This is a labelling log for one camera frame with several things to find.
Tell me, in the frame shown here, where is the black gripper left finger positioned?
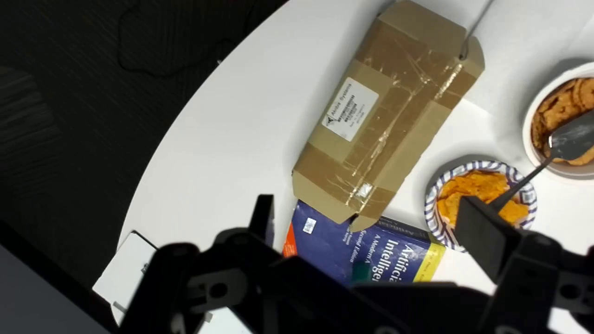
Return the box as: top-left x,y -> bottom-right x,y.
122,194 -> 293,334

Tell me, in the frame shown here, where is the taped cardboard box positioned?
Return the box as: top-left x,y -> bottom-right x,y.
291,0 -> 486,234

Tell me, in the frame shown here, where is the green cylinder block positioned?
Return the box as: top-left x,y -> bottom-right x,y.
350,262 -> 373,285

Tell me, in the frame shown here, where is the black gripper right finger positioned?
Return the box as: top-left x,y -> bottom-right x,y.
456,197 -> 594,334

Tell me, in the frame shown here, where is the white bowl with snacks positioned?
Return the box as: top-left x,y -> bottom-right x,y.
519,58 -> 594,183

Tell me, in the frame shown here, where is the blue artificial intelligence textbook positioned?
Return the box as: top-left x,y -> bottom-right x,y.
282,199 -> 447,288

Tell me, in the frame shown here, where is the blue patterned paper bowl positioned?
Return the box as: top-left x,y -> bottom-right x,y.
423,158 -> 538,253

